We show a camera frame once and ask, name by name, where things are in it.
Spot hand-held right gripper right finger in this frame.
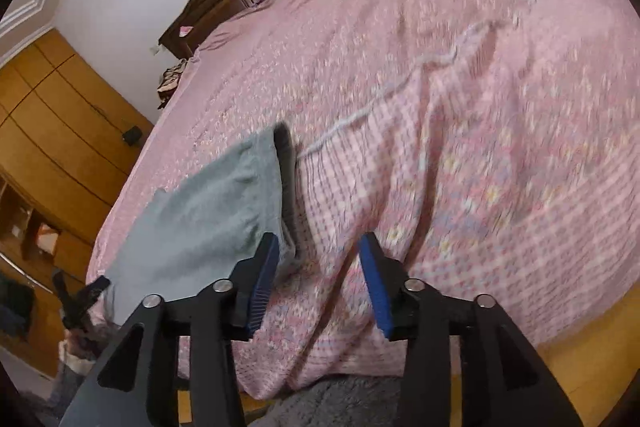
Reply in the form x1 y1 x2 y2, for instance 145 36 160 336
357 232 585 427

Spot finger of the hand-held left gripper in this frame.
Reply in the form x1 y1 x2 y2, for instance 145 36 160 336
75 276 112 305
52 271 83 328

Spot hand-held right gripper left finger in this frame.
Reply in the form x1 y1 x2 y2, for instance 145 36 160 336
60 232 281 427

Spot grey pants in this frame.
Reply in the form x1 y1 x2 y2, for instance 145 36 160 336
106 123 307 308

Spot person's grey fleece clothing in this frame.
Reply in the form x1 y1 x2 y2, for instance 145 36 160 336
240 374 408 427

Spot wooden wardrobe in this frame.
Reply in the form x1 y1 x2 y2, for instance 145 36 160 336
0 29 155 378

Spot pink floral bedspread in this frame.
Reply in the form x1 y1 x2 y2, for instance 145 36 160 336
85 0 640 400

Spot brown patterned cloth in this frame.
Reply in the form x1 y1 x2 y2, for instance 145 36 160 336
156 59 188 110

